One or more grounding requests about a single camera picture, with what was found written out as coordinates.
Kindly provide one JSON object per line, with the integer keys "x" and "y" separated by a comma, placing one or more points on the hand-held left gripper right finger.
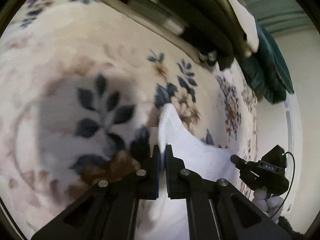
{"x": 168, "y": 177}

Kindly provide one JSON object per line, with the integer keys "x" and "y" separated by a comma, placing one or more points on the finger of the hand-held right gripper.
{"x": 237, "y": 160}

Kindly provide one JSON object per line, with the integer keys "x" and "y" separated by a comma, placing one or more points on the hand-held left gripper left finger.
{"x": 157, "y": 172}

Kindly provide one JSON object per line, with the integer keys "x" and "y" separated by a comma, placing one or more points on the white t-shirt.
{"x": 200, "y": 155}

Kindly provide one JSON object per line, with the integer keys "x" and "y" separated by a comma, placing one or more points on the person's right hand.
{"x": 260, "y": 197}

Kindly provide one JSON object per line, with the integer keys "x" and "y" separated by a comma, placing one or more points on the white headboard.
{"x": 297, "y": 135}

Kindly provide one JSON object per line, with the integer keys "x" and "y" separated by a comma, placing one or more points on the teal folded blanket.
{"x": 270, "y": 72}

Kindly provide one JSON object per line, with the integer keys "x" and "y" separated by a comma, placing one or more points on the floral bedspread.
{"x": 62, "y": 55}

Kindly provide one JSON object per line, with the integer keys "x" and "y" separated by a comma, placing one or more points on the teal curtain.
{"x": 275, "y": 12}

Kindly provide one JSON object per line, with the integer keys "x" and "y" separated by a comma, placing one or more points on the striped folded garment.
{"x": 160, "y": 12}

